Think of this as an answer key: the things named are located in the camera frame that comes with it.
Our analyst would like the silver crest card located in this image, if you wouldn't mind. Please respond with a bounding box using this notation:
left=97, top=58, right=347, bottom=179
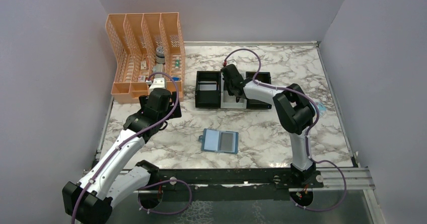
left=198, top=83, right=218, bottom=91

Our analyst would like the blue card holder wallet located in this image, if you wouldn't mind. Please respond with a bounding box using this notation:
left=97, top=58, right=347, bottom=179
left=198, top=128, right=239, bottom=154

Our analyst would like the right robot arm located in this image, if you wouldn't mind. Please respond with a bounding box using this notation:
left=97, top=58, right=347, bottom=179
left=221, top=64, right=316, bottom=187

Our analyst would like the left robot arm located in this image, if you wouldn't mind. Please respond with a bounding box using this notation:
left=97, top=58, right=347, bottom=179
left=62, top=88, right=181, bottom=223

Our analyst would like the white middle card tray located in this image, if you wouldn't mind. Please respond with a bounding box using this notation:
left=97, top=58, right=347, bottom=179
left=220, top=75, right=247, bottom=109

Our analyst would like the black right card tray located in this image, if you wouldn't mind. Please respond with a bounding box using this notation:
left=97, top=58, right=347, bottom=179
left=245, top=71, right=272, bottom=110

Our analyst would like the black card tray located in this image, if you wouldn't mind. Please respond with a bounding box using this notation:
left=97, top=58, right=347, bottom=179
left=194, top=71, right=222, bottom=109
left=245, top=71, right=272, bottom=110

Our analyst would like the black left card tray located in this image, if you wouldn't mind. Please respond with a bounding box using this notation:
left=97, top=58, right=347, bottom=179
left=194, top=71, right=222, bottom=109

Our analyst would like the grey card in wallet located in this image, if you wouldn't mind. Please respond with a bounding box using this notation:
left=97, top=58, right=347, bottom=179
left=219, top=132, right=235, bottom=152

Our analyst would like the white red labelled box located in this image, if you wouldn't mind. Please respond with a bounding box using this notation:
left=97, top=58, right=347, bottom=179
left=137, top=75, right=147, bottom=83

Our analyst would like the round tin in organizer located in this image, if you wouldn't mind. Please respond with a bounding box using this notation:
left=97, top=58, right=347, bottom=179
left=155, top=46, right=166, bottom=64

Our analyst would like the green white small bottle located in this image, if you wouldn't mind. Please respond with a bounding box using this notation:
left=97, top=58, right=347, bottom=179
left=175, top=58, right=180, bottom=69

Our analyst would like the orange plastic desk organizer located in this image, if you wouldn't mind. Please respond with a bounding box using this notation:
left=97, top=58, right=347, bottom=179
left=105, top=12, right=186, bottom=104

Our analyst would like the light blue tape dispenser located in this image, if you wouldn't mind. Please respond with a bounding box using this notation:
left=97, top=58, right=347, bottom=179
left=315, top=102, right=327, bottom=117

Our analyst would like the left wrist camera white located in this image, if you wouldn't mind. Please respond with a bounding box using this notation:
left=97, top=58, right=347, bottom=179
left=146, top=78, right=167, bottom=91

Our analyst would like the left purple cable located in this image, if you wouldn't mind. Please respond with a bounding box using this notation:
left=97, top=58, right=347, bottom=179
left=70, top=71, right=193, bottom=224

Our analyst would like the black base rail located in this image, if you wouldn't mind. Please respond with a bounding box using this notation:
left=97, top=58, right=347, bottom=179
left=149, top=168, right=324, bottom=190

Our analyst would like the aluminium frame rail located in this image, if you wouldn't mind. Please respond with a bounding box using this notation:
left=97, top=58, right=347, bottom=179
left=319, top=167, right=376, bottom=190

